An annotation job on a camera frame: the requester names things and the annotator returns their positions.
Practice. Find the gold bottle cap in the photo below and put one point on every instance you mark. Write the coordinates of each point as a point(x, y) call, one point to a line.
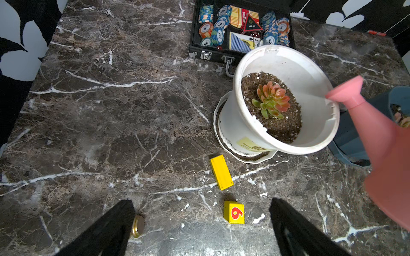
point(138, 226)

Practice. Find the blue flower pot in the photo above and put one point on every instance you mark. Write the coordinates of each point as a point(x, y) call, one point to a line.
point(370, 126)

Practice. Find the white flower pot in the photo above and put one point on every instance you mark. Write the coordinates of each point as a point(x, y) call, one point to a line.
point(311, 122)

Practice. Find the yellow rectangular block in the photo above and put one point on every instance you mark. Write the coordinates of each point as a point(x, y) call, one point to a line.
point(221, 172)

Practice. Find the pink succulent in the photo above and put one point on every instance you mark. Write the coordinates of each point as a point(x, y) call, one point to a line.
point(402, 120)

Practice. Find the red marker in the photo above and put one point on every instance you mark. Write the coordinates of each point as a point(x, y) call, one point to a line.
point(376, 33)

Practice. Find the black poker chip case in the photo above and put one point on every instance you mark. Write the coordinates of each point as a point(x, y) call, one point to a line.
point(224, 31)

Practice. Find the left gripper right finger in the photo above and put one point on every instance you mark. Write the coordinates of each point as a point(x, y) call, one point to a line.
point(296, 236)

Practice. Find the red-green succulent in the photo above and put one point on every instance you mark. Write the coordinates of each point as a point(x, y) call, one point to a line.
point(272, 100)

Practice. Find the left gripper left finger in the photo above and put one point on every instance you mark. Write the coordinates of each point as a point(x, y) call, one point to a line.
point(108, 236)

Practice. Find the white pot saucer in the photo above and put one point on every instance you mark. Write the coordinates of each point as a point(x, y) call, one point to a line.
point(233, 134)

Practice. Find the yellow number cube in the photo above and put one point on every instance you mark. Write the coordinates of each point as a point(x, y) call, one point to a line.
point(234, 212)

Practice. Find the pink watering can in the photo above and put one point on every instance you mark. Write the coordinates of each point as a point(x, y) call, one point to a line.
point(388, 184)

